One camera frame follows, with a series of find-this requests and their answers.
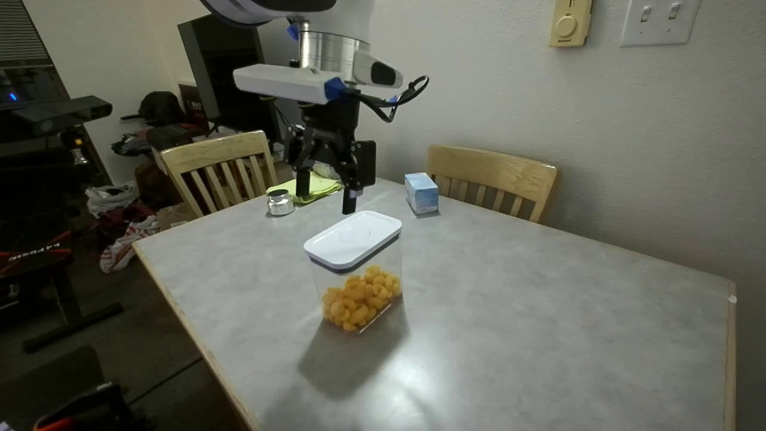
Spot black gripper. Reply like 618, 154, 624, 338
284, 99, 378, 219

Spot yellow green cloth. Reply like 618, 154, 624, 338
265, 172, 346, 209

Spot small blue white box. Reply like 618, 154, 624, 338
403, 170, 444, 219

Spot light wooden slatted chair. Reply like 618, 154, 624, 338
426, 142, 560, 226
159, 128, 281, 221

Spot orange puffed snacks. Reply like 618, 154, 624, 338
322, 266, 405, 336

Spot clear plastic storage container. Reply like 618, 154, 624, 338
316, 237, 408, 338

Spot black monitor screen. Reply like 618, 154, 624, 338
174, 13, 282, 135

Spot black backpack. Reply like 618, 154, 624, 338
118, 88, 196, 159

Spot red white clothes pile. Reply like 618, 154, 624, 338
99, 202, 196, 276

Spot white grey wrist camera box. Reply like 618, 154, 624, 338
231, 54, 408, 109

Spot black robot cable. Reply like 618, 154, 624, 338
349, 74, 433, 124

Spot black camera on stand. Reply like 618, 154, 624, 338
0, 94, 115, 139

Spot beige wall thermostat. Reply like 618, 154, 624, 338
545, 0, 599, 50

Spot white light switch plate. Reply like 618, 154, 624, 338
618, 0, 707, 49

